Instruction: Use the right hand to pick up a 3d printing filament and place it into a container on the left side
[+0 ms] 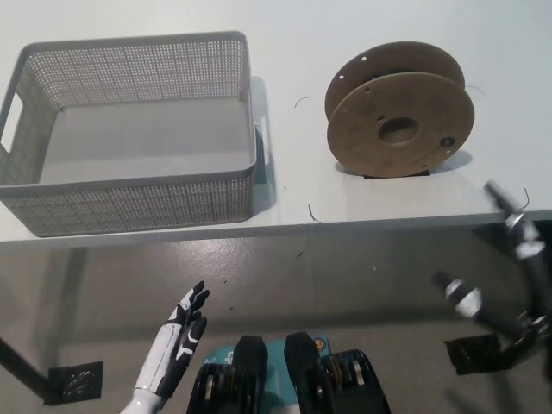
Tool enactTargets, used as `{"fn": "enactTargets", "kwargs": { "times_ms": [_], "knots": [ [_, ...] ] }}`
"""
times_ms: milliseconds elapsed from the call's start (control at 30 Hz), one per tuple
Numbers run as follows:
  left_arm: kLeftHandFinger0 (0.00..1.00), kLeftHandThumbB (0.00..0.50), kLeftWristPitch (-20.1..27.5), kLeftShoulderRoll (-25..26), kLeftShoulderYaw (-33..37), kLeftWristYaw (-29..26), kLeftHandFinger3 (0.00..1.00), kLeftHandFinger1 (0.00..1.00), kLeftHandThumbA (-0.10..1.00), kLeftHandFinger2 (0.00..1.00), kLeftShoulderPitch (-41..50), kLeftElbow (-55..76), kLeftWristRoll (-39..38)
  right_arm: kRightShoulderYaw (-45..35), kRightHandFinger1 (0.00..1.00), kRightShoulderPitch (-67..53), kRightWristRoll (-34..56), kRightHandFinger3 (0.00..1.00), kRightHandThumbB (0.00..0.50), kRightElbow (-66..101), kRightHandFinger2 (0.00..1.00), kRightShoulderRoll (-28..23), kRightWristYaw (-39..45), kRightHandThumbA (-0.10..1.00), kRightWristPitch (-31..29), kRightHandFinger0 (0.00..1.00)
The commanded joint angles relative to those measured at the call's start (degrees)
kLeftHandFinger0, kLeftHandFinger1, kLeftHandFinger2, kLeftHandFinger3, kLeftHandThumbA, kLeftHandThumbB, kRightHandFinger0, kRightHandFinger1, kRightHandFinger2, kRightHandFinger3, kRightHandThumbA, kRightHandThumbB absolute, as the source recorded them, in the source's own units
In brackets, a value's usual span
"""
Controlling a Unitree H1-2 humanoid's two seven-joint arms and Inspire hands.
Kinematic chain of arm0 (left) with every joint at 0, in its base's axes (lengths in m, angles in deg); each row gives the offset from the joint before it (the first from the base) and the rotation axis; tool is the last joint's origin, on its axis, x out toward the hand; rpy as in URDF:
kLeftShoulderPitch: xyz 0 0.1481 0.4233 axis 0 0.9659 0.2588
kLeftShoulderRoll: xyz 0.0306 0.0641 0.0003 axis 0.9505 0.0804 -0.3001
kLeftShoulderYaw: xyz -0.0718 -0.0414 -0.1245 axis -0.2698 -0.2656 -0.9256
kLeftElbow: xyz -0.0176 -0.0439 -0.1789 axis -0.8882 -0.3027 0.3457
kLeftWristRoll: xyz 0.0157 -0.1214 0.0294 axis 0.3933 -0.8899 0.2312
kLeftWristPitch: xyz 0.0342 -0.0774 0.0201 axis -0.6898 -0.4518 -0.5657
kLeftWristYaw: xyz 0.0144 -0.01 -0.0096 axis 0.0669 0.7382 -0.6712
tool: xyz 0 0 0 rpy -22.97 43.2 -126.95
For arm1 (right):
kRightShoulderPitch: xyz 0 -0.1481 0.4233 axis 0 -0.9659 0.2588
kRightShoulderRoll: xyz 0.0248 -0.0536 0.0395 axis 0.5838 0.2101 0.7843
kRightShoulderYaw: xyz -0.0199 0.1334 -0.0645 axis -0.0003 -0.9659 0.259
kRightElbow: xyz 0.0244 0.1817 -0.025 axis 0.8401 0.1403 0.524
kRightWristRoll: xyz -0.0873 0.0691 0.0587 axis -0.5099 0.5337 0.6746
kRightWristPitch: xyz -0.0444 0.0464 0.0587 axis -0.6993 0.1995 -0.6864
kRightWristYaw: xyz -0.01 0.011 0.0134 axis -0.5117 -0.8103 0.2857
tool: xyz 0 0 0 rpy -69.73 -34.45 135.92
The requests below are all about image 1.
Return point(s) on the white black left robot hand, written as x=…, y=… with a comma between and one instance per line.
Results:
x=172, y=340

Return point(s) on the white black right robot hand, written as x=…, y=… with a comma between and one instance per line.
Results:
x=468, y=299

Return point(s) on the brown cardboard filament spool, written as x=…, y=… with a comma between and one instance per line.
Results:
x=366, y=142

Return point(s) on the black table leg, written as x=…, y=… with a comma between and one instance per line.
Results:
x=517, y=355
x=21, y=366

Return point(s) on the grey perforated plastic basket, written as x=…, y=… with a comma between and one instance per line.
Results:
x=129, y=207

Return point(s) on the dark table frame beam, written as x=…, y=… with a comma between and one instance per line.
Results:
x=489, y=230

